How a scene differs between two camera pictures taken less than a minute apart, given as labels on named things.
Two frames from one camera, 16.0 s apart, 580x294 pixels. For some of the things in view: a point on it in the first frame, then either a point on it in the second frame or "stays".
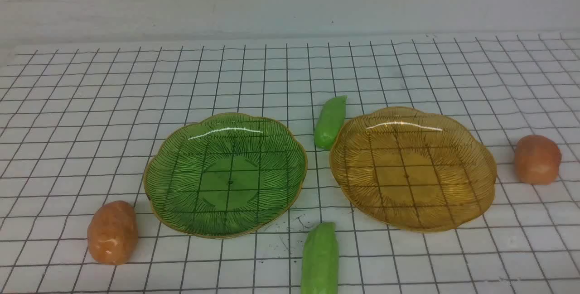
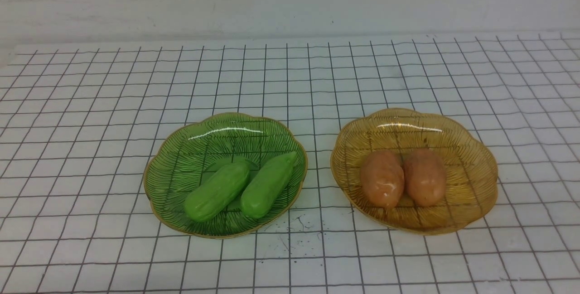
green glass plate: [229, 175] stays
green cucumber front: [320, 265] → [215, 192]
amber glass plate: [412, 171] stays
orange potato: [112, 232] → [382, 177]
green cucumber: [331, 120] → [266, 185]
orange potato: [537, 160] → [426, 176]
